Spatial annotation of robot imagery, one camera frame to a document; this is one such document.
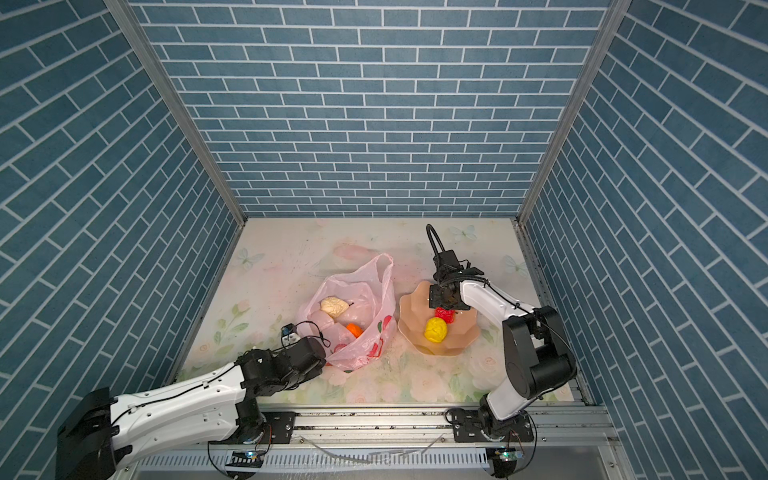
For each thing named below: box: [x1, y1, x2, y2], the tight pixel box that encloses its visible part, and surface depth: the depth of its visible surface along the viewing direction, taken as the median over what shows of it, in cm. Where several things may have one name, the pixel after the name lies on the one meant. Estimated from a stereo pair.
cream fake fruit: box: [320, 296, 354, 319], surface depth 93 cm
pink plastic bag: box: [297, 253, 397, 371], surface depth 86 cm
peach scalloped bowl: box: [398, 280, 481, 357], surface depth 90 cm
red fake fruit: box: [435, 307, 456, 324], surface depth 90 cm
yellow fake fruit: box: [424, 317, 448, 343], surface depth 87 cm
